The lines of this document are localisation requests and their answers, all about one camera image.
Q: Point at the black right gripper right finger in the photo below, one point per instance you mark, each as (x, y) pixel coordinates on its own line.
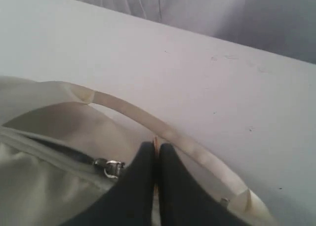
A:
(182, 201)

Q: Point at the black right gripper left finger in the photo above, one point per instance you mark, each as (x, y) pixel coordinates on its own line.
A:
(129, 202)

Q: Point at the cream fabric duffel bag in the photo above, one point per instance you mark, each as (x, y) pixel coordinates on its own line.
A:
(52, 132)

